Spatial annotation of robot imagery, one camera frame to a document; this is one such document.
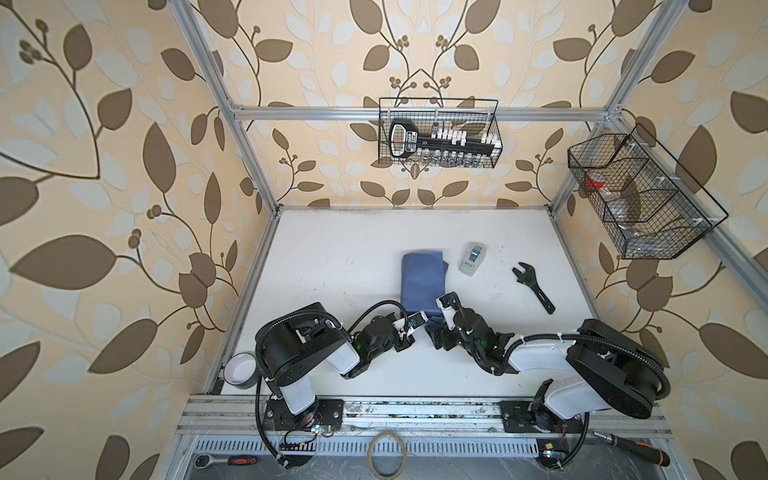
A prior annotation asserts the light blue wrapping paper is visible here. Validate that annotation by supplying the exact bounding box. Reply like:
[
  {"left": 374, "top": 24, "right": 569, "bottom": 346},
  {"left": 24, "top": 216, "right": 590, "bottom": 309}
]
[{"left": 400, "top": 251, "right": 449, "bottom": 322}]

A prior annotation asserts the grey tape dispenser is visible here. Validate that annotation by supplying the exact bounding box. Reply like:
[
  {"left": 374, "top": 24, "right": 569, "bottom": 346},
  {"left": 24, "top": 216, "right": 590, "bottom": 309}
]
[{"left": 459, "top": 242, "right": 487, "bottom": 276}]

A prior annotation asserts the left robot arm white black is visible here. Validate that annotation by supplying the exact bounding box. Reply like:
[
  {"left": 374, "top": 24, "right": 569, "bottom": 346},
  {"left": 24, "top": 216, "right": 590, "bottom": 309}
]
[{"left": 254, "top": 300, "right": 427, "bottom": 416}]

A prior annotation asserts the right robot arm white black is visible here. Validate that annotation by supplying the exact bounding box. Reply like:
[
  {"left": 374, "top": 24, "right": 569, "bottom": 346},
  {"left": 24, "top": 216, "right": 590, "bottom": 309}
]
[{"left": 428, "top": 292, "right": 671, "bottom": 428}]

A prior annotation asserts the black adjustable wrench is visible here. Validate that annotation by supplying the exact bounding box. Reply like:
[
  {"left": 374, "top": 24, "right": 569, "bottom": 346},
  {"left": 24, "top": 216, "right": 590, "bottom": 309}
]
[{"left": 512, "top": 262, "right": 556, "bottom": 315}]

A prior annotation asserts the clear tape roll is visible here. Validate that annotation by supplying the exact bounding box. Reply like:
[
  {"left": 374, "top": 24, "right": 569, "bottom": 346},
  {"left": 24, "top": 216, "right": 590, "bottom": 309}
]
[{"left": 366, "top": 431, "right": 408, "bottom": 480}]

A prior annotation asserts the white tape roll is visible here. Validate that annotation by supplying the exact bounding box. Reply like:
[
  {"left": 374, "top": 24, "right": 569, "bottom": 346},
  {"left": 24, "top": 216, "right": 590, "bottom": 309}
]
[{"left": 224, "top": 352, "right": 261, "bottom": 390}]

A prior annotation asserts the black socket set holder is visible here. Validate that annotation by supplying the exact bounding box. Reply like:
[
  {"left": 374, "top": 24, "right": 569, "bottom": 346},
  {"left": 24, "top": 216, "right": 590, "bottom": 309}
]
[{"left": 384, "top": 119, "right": 503, "bottom": 163}]

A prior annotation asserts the orange black screwdriver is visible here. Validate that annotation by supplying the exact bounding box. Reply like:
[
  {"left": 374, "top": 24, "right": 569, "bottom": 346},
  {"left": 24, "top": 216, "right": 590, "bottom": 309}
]
[{"left": 593, "top": 430, "right": 671, "bottom": 467}]

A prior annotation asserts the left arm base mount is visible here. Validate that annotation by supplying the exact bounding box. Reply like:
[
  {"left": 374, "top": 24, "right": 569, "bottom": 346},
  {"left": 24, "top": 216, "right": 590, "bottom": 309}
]
[{"left": 262, "top": 398, "right": 345, "bottom": 435}]

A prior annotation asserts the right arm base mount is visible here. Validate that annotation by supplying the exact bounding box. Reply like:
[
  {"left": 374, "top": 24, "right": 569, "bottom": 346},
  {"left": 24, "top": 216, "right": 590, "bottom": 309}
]
[{"left": 498, "top": 400, "right": 583, "bottom": 434}]

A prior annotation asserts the aluminium mounting rail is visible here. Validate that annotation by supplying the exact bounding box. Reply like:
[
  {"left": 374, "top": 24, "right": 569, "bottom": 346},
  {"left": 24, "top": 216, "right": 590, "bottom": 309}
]
[{"left": 176, "top": 394, "right": 673, "bottom": 439}]

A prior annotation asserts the back black wire basket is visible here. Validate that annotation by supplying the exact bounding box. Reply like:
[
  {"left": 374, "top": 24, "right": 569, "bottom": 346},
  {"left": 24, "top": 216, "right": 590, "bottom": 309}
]
[{"left": 378, "top": 96, "right": 503, "bottom": 169}]

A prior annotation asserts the black wire basket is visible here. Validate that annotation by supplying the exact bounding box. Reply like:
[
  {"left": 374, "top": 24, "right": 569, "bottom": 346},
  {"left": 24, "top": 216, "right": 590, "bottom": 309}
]
[
  {"left": 378, "top": 96, "right": 503, "bottom": 169},
  {"left": 567, "top": 124, "right": 728, "bottom": 260}
]

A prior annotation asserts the ratchet wrench red handle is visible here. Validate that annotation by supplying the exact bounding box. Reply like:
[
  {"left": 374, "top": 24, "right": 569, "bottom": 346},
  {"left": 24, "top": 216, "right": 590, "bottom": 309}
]
[{"left": 193, "top": 454, "right": 258, "bottom": 469}]

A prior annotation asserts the right black wire basket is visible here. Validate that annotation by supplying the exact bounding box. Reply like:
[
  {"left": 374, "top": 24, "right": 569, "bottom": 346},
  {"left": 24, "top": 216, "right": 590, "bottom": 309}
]
[{"left": 567, "top": 124, "right": 728, "bottom": 260}]

